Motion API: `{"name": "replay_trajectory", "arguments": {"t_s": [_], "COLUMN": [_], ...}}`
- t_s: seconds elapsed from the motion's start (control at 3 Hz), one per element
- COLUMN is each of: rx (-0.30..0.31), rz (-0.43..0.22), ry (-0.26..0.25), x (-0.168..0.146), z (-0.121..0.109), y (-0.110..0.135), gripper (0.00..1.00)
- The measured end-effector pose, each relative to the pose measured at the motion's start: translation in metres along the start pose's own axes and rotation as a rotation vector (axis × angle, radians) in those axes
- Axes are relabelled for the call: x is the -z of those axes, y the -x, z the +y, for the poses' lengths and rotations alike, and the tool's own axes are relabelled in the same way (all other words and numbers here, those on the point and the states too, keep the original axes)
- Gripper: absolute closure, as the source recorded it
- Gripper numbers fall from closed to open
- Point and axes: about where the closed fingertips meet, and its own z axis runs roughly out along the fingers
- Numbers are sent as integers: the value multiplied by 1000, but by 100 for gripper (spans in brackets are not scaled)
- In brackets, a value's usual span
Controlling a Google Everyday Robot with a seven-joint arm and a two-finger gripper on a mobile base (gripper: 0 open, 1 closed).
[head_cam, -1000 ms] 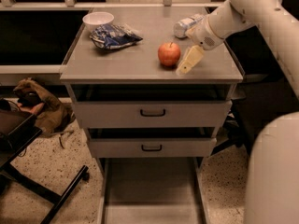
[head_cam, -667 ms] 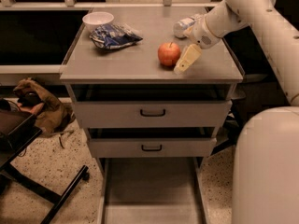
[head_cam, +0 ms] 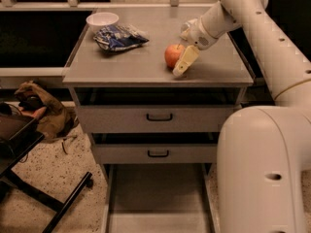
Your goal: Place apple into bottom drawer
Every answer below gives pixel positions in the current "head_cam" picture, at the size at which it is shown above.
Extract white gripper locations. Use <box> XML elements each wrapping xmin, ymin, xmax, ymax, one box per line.
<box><xmin>173</xmin><ymin>18</ymin><xmax>218</xmax><ymax>77</ymax></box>

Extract red apple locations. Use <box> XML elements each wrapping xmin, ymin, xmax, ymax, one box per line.
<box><xmin>164</xmin><ymin>44</ymin><xmax>185</xmax><ymax>69</ymax></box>

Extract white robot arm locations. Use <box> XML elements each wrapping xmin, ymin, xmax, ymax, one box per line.
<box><xmin>173</xmin><ymin>0</ymin><xmax>311</xmax><ymax>233</ymax></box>

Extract grey drawer cabinet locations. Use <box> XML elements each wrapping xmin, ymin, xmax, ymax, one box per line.
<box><xmin>62</xmin><ymin>6</ymin><xmax>255</xmax><ymax>233</ymax></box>

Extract top drawer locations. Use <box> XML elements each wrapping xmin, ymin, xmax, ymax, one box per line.
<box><xmin>72</xmin><ymin>90</ymin><xmax>240</xmax><ymax>133</ymax></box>

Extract drawer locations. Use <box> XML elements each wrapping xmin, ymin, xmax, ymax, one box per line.
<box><xmin>91</xmin><ymin>132</ymin><xmax>220</xmax><ymax>164</ymax></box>
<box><xmin>101</xmin><ymin>164</ymin><xmax>220</xmax><ymax>233</ymax></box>
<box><xmin>72</xmin><ymin>90</ymin><xmax>240</xmax><ymax>133</ymax></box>

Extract middle drawer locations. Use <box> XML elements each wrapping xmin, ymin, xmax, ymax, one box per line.
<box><xmin>91</xmin><ymin>132</ymin><xmax>220</xmax><ymax>164</ymax></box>

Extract bottom drawer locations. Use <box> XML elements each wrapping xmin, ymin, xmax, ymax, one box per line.
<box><xmin>101</xmin><ymin>164</ymin><xmax>220</xmax><ymax>233</ymax></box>

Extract blue chip bag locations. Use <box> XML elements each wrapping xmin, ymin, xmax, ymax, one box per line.
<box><xmin>93</xmin><ymin>25</ymin><xmax>149</xmax><ymax>52</ymax></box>

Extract white bowl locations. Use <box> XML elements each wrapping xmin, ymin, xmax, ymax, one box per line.
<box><xmin>86</xmin><ymin>12</ymin><xmax>119</xmax><ymax>33</ymax></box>

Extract brown bag on floor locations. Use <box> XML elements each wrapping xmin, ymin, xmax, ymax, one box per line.
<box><xmin>15</xmin><ymin>81</ymin><xmax>74</xmax><ymax>141</ymax></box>

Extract black headphones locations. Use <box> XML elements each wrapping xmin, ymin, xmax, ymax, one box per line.
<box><xmin>18</xmin><ymin>95</ymin><xmax>44</xmax><ymax>111</ymax></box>

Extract black office chair left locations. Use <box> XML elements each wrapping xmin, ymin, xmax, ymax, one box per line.
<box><xmin>0</xmin><ymin>102</ymin><xmax>94</xmax><ymax>233</ymax></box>

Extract black top drawer handle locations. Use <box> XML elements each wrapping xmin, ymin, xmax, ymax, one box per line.
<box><xmin>146</xmin><ymin>114</ymin><xmax>173</xmax><ymax>122</ymax></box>

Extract black drawer handle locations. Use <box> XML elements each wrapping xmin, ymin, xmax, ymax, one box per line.
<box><xmin>147</xmin><ymin>150</ymin><xmax>169</xmax><ymax>158</ymax></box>
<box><xmin>146</xmin><ymin>114</ymin><xmax>173</xmax><ymax>122</ymax></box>

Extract black middle drawer handle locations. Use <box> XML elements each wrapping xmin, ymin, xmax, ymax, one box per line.
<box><xmin>147</xmin><ymin>150</ymin><xmax>169</xmax><ymax>158</ymax></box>

